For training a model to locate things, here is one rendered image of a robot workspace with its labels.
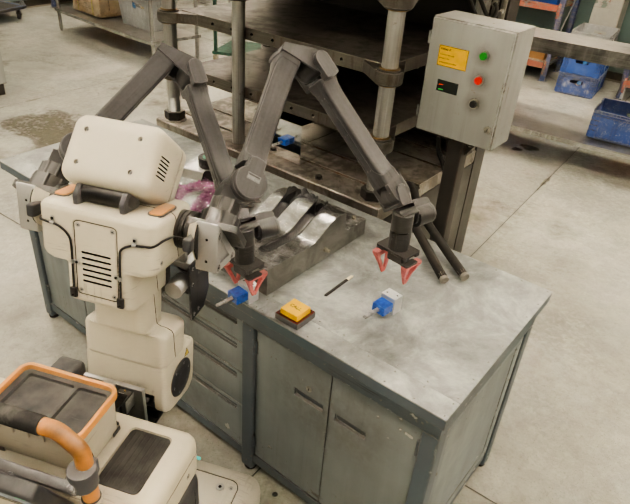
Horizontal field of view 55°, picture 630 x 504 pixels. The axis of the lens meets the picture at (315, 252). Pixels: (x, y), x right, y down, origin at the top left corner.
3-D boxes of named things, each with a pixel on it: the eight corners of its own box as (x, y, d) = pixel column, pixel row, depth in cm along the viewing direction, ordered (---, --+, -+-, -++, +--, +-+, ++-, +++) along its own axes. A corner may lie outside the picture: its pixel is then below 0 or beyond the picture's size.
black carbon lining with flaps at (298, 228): (266, 260, 179) (266, 232, 174) (227, 240, 187) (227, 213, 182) (336, 219, 202) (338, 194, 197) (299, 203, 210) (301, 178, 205)
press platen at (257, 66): (385, 190, 224) (392, 145, 214) (158, 101, 288) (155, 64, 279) (482, 134, 281) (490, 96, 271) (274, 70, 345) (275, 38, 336)
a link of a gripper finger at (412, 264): (398, 271, 170) (403, 243, 165) (418, 282, 165) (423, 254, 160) (382, 280, 166) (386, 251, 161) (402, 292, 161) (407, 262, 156)
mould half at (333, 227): (266, 296, 175) (267, 257, 168) (205, 261, 188) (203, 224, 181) (364, 233, 209) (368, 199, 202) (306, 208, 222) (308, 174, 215)
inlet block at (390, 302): (370, 329, 166) (372, 313, 163) (356, 320, 169) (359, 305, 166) (400, 310, 174) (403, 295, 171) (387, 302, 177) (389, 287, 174)
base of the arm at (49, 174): (10, 184, 136) (56, 194, 134) (25, 153, 139) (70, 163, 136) (31, 201, 144) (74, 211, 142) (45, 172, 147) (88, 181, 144)
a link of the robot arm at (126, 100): (159, 47, 165) (169, 29, 156) (197, 82, 169) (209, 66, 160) (47, 160, 146) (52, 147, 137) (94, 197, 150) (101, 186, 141)
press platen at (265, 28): (394, 130, 211) (402, 75, 201) (154, 51, 276) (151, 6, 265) (493, 84, 268) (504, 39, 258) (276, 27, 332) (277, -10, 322)
